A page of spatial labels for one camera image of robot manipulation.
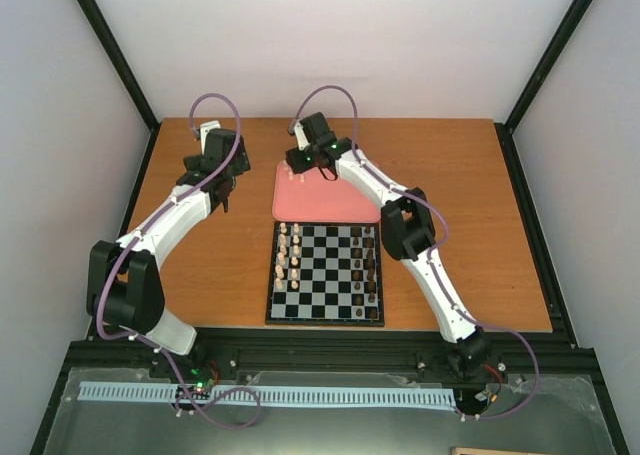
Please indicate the brown chess pieces back row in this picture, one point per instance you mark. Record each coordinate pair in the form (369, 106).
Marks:
(370, 270)

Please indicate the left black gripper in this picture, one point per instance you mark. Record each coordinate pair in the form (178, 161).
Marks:
(243, 165)

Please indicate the clear acrylic sheet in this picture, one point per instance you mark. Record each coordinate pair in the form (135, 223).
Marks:
(557, 415)

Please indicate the black white chess board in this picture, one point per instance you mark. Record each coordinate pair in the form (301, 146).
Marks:
(324, 296)

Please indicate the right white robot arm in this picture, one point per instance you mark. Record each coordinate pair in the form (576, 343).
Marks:
(407, 234)

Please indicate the pink plastic tray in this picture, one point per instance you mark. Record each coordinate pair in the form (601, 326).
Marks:
(319, 200)

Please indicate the black aluminium frame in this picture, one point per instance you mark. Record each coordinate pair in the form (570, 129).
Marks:
(341, 351)

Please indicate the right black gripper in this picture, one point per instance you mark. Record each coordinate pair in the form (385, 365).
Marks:
(295, 164)

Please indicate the light blue cable duct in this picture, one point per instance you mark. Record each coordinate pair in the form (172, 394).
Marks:
(272, 396)

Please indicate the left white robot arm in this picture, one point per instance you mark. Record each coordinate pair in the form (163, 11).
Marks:
(124, 285)

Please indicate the white chess queen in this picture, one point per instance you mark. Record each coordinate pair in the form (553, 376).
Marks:
(280, 272)

